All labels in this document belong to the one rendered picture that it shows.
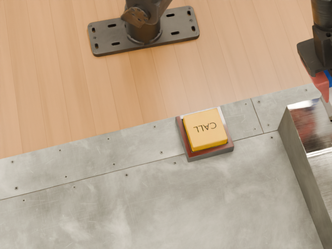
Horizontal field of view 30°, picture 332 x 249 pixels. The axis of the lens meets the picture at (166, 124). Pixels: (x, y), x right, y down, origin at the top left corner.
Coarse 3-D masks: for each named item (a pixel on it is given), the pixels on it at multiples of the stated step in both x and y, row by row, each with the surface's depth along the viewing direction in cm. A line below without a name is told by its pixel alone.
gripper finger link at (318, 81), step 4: (300, 60) 92; (304, 64) 89; (308, 72) 88; (320, 72) 88; (316, 76) 88; (320, 76) 88; (324, 76) 88; (312, 80) 88; (316, 80) 88; (320, 80) 87; (324, 80) 87; (328, 80) 87; (316, 84) 87; (320, 84) 87; (324, 84) 87; (328, 84) 88; (320, 88) 88; (324, 88) 89; (328, 88) 89; (324, 92) 90; (328, 92) 90; (324, 96) 91; (328, 96) 92; (328, 100) 93
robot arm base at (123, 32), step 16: (176, 16) 115; (192, 16) 115; (96, 32) 114; (112, 32) 114; (128, 32) 112; (144, 32) 109; (160, 32) 113; (176, 32) 114; (192, 32) 114; (96, 48) 112; (112, 48) 112; (128, 48) 112; (144, 48) 113
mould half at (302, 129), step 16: (288, 112) 98; (304, 112) 97; (320, 112) 97; (288, 128) 100; (304, 128) 96; (320, 128) 96; (288, 144) 102; (304, 144) 95; (320, 144) 95; (304, 160) 96; (320, 160) 94; (304, 176) 98; (320, 176) 93; (304, 192) 100; (320, 192) 92; (320, 208) 94; (320, 224) 96
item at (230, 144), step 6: (210, 108) 105; (186, 114) 105; (222, 114) 105; (180, 120) 104; (222, 120) 105; (180, 126) 104; (228, 132) 104; (186, 138) 103; (228, 138) 103; (186, 144) 103; (228, 144) 103; (186, 150) 102; (204, 150) 102; (210, 150) 102; (216, 150) 102; (192, 156) 102
